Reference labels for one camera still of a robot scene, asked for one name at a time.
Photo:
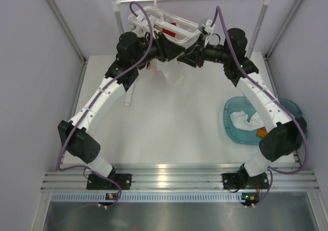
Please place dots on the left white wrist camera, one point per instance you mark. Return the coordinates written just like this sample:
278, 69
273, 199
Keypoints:
145, 24

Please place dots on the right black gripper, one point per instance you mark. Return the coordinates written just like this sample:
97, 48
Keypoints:
195, 55

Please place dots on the teal plastic basket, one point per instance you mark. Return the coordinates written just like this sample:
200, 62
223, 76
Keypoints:
237, 104

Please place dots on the white plastic clip hanger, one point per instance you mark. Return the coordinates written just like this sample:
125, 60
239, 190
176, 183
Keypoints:
186, 33

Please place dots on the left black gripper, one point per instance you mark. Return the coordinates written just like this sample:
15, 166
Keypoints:
166, 51

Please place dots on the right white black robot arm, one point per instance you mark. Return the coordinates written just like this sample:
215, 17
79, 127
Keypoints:
285, 132

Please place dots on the white metal drying rack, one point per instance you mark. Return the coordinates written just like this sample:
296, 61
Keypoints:
116, 8

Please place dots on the aluminium mounting rail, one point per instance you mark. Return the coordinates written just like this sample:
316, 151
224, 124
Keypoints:
177, 177

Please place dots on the perforated cable duct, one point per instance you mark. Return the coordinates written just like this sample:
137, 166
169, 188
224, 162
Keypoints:
155, 197

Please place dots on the white sock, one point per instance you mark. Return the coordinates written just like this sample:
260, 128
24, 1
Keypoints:
173, 71
241, 121

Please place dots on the orange purple sock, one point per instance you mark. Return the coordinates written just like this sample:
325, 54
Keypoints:
261, 132

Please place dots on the red sock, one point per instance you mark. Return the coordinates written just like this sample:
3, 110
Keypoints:
168, 28

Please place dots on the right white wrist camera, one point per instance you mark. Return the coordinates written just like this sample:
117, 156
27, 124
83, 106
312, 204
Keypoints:
206, 26

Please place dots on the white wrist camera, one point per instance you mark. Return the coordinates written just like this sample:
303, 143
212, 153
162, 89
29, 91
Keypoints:
206, 26
145, 24

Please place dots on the pink sock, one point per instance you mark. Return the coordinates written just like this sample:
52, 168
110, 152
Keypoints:
153, 67

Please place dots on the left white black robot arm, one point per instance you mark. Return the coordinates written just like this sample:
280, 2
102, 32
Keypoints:
133, 52

